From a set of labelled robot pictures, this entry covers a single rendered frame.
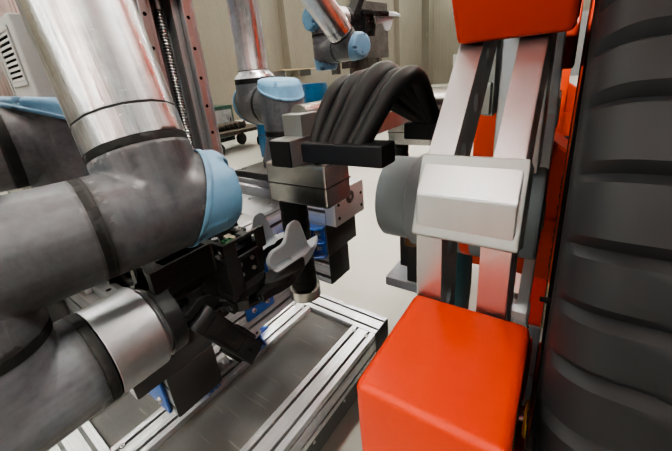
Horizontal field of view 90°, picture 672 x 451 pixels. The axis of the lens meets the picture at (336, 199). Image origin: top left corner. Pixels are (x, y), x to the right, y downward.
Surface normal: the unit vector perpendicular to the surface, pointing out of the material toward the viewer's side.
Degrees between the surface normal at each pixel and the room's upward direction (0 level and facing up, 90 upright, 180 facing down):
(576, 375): 34
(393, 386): 0
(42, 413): 83
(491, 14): 125
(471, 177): 45
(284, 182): 90
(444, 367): 0
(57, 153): 97
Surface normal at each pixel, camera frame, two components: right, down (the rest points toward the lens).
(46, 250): 0.70, -0.02
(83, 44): 0.29, -0.02
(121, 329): 0.51, -0.59
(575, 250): -0.78, -0.62
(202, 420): -0.08, -0.94
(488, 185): -0.45, -0.43
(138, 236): 0.74, 0.29
